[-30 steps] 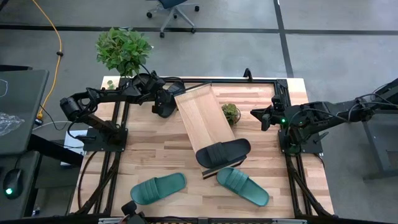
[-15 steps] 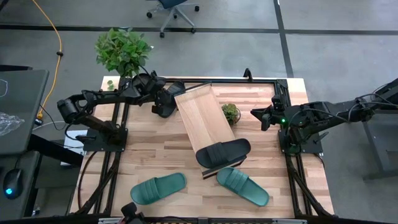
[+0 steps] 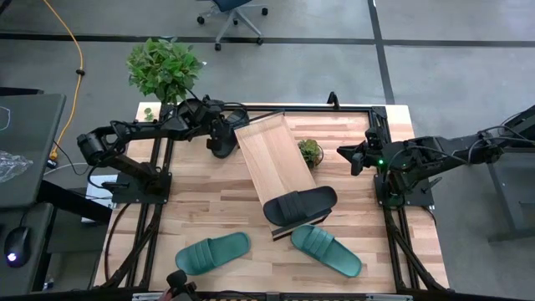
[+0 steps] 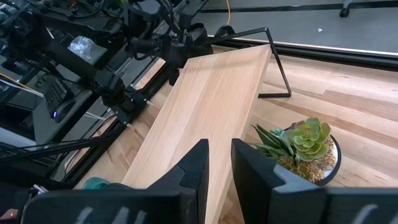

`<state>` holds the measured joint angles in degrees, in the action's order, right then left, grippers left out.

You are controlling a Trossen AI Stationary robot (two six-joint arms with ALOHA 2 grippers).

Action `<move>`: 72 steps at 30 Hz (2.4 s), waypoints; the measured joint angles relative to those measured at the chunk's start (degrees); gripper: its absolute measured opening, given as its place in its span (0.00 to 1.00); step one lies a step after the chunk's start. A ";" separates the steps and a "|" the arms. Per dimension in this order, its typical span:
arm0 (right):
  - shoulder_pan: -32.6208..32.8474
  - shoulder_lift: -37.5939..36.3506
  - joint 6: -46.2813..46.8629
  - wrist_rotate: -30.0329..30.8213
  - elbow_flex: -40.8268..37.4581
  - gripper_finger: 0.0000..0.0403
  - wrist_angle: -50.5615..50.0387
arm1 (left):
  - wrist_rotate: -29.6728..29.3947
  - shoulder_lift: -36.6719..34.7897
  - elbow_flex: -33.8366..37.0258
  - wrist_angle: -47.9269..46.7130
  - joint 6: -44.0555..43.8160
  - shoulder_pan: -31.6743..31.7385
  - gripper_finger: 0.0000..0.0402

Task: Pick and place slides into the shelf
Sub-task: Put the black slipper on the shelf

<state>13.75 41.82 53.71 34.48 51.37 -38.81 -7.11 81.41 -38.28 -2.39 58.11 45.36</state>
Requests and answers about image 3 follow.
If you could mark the office chair base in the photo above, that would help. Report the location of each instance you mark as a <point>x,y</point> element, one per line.
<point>234,16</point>

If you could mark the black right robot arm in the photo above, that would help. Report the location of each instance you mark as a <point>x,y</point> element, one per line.
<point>443,150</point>

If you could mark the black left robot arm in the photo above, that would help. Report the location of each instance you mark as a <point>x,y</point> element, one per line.
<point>138,129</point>

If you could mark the black desk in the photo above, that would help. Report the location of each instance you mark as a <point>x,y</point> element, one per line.
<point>29,125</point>

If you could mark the large leafy potted plant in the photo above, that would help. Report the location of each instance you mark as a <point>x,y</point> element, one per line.
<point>163,69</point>

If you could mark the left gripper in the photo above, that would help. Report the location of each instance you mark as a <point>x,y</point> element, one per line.
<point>200,117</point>

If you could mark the small black clamp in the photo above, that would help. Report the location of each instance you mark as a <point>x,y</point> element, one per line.
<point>333,99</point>

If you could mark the black aluminium table frame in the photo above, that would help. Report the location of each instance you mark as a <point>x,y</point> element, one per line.
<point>393,234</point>

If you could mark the succulent in black pot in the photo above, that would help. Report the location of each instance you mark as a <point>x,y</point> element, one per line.
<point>310,152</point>

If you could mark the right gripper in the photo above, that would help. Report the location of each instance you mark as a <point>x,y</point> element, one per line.
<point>376,155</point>

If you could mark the tilted wooden board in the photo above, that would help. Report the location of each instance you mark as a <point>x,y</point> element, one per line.
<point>271,163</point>

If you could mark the green rubber slide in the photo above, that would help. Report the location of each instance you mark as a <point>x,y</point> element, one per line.
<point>326,251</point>
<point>213,253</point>

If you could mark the clear plastic wrap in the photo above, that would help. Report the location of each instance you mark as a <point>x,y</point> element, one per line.
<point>12,165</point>

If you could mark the black computer mouse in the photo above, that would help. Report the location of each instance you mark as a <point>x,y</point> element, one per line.
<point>16,246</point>

